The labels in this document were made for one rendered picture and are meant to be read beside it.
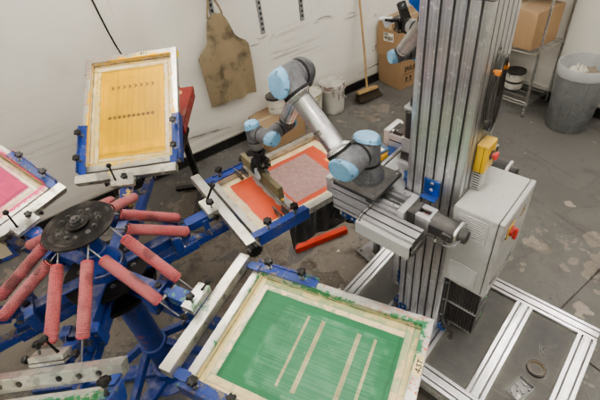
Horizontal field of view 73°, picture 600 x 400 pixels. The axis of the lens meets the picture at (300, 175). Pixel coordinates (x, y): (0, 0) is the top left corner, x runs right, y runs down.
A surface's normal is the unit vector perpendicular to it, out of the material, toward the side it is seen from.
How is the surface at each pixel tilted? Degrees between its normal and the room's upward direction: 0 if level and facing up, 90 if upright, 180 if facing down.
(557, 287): 0
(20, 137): 90
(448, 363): 0
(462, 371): 0
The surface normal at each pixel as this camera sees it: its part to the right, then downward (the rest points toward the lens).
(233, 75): 0.08, 0.61
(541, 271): -0.11, -0.78
